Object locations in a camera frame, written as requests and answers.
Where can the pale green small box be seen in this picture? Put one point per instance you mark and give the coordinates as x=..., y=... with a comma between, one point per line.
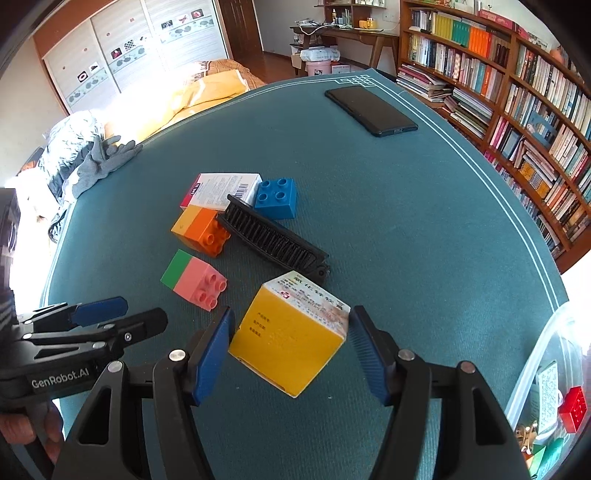
x=548, y=392

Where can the yellow medicine box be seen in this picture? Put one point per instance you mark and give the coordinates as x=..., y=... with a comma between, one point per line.
x=288, y=334

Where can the blue-grey padded jacket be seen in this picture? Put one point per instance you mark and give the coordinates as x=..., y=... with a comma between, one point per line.
x=69, y=138

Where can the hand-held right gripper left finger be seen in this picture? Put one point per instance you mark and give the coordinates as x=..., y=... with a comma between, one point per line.
x=212, y=355

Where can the brown wooden door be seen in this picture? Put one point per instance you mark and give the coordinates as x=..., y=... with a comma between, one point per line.
x=242, y=27

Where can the person's left hand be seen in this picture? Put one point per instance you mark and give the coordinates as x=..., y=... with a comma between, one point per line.
x=27, y=427

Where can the green and pink building block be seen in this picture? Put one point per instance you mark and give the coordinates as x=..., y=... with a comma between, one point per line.
x=194, y=279

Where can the pink bin with white bag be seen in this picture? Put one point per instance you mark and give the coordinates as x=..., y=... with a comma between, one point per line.
x=319, y=60

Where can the black comb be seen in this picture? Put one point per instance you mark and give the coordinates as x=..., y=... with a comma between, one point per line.
x=272, y=240

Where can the wooden bookshelf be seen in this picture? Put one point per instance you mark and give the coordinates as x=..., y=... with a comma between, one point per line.
x=503, y=92

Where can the white sliding-door wardrobe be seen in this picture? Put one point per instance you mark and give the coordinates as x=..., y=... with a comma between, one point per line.
x=138, y=50

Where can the yellow and orange building block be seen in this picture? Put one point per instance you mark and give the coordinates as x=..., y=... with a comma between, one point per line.
x=201, y=228

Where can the black smartphone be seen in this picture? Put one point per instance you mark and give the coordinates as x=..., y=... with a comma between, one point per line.
x=369, y=110

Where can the teal cloth desktop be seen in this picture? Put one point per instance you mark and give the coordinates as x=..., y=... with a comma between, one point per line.
x=415, y=221

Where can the red building block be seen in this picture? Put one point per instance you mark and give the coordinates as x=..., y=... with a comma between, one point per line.
x=573, y=408

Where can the blue building block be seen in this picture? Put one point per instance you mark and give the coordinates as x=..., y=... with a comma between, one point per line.
x=276, y=198

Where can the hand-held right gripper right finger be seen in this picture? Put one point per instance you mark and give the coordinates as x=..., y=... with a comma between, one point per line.
x=369, y=355

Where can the yellow blanket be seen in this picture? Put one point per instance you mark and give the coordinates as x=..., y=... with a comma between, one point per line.
x=203, y=97

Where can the white and red small box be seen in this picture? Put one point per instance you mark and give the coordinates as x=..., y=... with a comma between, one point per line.
x=221, y=189

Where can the grey knit glove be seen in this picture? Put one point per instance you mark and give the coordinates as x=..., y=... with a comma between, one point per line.
x=104, y=161

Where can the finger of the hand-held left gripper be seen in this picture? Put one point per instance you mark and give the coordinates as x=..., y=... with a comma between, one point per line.
x=134, y=327
x=99, y=310

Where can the wooden writing desk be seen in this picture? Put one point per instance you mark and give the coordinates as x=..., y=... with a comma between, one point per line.
x=355, y=37

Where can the teal green plastic case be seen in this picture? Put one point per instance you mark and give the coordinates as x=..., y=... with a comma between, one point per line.
x=550, y=459

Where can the rows of books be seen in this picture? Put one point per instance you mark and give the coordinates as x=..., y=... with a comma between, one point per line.
x=531, y=106

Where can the clear plastic storage container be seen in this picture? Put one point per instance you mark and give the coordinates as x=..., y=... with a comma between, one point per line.
x=545, y=341

